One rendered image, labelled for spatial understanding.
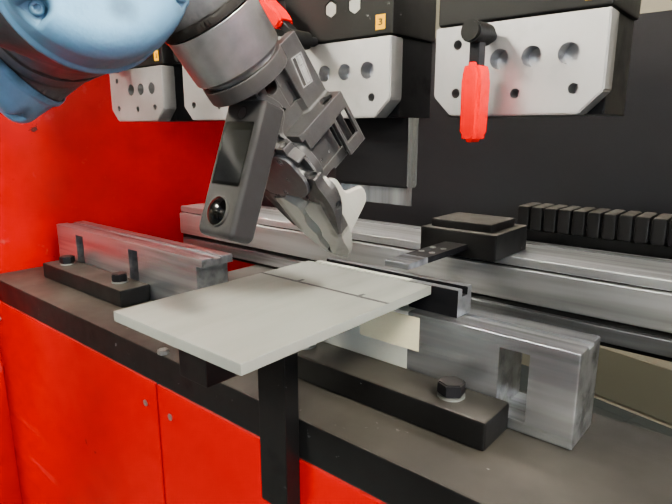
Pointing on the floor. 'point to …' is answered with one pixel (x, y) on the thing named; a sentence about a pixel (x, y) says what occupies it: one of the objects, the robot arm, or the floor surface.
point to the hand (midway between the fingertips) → (336, 252)
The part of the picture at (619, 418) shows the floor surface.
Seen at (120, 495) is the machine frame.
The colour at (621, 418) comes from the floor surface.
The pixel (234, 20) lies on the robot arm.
